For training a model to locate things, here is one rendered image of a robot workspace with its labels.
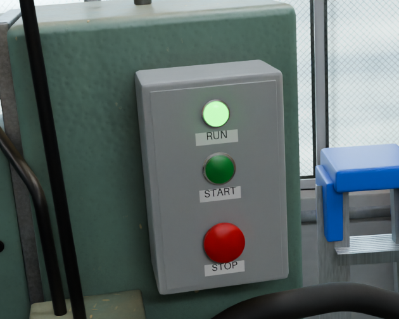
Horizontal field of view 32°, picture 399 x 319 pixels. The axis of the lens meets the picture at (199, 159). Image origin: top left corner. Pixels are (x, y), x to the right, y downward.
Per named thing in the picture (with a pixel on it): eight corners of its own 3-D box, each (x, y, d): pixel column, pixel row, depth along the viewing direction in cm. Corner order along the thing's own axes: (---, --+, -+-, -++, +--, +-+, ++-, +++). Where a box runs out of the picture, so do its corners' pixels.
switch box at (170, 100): (151, 263, 58) (133, 69, 53) (270, 249, 59) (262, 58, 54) (159, 298, 52) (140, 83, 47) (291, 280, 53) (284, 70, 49)
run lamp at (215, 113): (202, 128, 49) (200, 100, 48) (230, 125, 49) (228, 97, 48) (203, 130, 48) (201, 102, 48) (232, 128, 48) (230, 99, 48)
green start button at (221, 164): (202, 186, 50) (201, 154, 49) (235, 182, 50) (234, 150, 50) (204, 188, 49) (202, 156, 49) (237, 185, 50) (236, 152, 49)
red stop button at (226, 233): (204, 261, 52) (201, 223, 51) (244, 256, 52) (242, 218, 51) (206, 267, 51) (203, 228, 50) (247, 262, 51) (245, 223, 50)
